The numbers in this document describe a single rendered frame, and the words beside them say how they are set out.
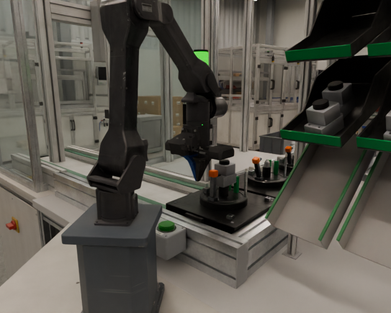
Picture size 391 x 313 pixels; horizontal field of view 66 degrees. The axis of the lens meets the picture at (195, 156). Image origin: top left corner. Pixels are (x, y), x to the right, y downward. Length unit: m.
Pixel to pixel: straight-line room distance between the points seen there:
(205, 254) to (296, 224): 0.22
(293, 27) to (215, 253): 12.78
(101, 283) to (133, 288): 0.06
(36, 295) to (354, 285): 0.71
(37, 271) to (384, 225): 0.78
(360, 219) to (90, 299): 0.54
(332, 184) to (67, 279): 0.64
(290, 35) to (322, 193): 12.69
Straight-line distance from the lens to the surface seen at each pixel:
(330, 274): 0.84
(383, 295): 0.82
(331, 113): 0.64
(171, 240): 0.74
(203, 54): 1.03
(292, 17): 13.42
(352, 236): 0.69
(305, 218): 0.71
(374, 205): 0.71
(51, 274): 0.85
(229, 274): 0.73
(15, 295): 0.82
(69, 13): 1.77
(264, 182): 1.04
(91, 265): 0.58
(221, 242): 0.71
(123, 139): 0.53
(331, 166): 0.76
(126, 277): 0.57
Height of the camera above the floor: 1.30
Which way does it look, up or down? 13 degrees down
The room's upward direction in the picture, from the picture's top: straight up
